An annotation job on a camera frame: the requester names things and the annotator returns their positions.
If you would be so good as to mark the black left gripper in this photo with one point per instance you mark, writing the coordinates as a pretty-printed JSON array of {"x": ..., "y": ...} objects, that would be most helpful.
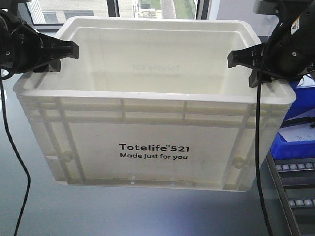
[{"x": 22, "y": 48}]

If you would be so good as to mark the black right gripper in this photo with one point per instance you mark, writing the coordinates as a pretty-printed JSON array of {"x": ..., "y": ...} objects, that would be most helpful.
[{"x": 291, "y": 49}]

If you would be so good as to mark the white plastic Totelife tote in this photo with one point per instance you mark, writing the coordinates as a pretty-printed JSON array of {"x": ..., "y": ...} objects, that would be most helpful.
[{"x": 148, "y": 103}]

